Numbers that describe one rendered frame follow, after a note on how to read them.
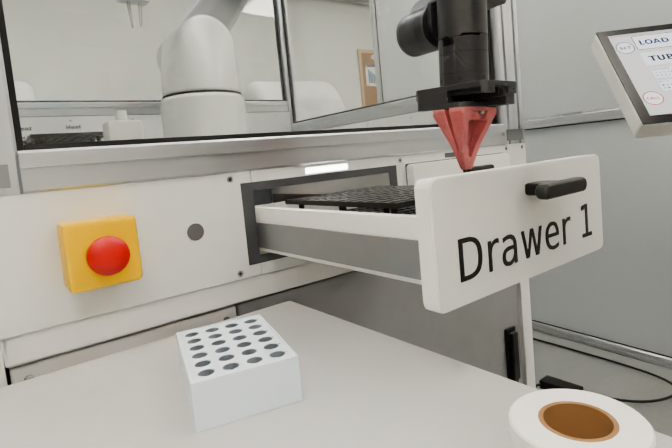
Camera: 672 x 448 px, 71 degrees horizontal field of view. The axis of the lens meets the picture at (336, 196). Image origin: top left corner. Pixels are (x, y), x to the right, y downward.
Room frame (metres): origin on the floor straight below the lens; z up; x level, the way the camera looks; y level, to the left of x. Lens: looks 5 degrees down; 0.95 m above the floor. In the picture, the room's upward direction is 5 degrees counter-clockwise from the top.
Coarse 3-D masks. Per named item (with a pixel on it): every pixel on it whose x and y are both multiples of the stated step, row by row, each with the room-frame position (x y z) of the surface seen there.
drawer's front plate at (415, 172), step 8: (448, 160) 0.87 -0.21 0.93; (456, 160) 0.88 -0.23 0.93; (480, 160) 0.92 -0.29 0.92; (488, 160) 0.94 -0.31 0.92; (496, 160) 0.95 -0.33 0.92; (504, 160) 0.97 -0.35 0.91; (408, 168) 0.82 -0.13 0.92; (416, 168) 0.81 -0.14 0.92; (424, 168) 0.83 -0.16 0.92; (432, 168) 0.84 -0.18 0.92; (440, 168) 0.85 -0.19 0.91; (448, 168) 0.86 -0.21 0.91; (456, 168) 0.88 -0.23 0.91; (408, 176) 0.82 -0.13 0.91; (416, 176) 0.81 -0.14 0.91; (424, 176) 0.82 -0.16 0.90; (432, 176) 0.84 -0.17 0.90; (408, 184) 0.82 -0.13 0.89
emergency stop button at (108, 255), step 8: (96, 240) 0.47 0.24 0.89; (104, 240) 0.47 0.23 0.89; (112, 240) 0.47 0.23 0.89; (120, 240) 0.48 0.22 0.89; (88, 248) 0.46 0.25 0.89; (96, 248) 0.46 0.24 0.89; (104, 248) 0.46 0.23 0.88; (112, 248) 0.47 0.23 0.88; (120, 248) 0.47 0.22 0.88; (128, 248) 0.48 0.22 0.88; (88, 256) 0.46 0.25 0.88; (96, 256) 0.46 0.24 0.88; (104, 256) 0.46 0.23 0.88; (112, 256) 0.47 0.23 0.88; (120, 256) 0.47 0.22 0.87; (128, 256) 0.48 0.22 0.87; (88, 264) 0.46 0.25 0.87; (96, 264) 0.46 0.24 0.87; (104, 264) 0.46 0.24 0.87; (112, 264) 0.47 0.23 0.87; (120, 264) 0.47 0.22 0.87; (96, 272) 0.46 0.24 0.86; (104, 272) 0.46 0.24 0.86; (112, 272) 0.47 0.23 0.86
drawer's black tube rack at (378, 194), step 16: (336, 192) 0.70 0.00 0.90; (352, 192) 0.67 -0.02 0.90; (368, 192) 0.65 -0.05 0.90; (384, 192) 0.62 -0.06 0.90; (400, 192) 0.60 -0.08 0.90; (304, 208) 0.65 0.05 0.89; (352, 208) 0.73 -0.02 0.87; (368, 208) 0.72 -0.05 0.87; (384, 208) 0.62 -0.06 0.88; (400, 208) 0.67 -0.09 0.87
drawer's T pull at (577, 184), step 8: (528, 184) 0.44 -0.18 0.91; (536, 184) 0.44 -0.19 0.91; (544, 184) 0.41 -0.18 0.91; (552, 184) 0.41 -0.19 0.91; (560, 184) 0.42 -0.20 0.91; (568, 184) 0.43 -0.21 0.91; (576, 184) 0.43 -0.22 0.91; (584, 184) 0.44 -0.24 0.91; (528, 192) 0.44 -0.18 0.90; (536, 192) 0.41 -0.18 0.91; (544, 192) 0.40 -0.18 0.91; (552, 192) 0.41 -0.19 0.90; (560, 192) 0.42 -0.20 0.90; (568, 192) 0.42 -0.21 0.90; (576, 192) 0.44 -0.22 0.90
